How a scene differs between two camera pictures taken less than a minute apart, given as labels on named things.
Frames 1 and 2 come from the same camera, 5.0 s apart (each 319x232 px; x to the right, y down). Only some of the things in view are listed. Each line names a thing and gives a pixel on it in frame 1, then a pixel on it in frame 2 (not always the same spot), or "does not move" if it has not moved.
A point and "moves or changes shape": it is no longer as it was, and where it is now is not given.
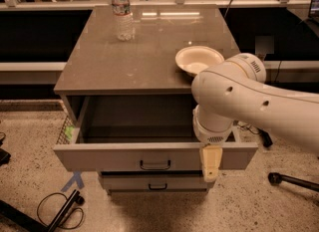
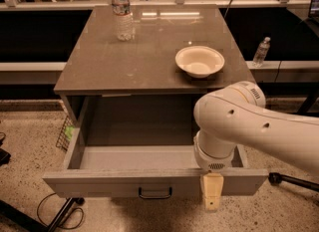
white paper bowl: [193, 59] does not move
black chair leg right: [276, 178] does not move
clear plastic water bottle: [121, 7] does not move
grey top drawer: [140, 133] moves or changes shape
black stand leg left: [28, 222] does not move
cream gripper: [212, 135] → [214, 162]
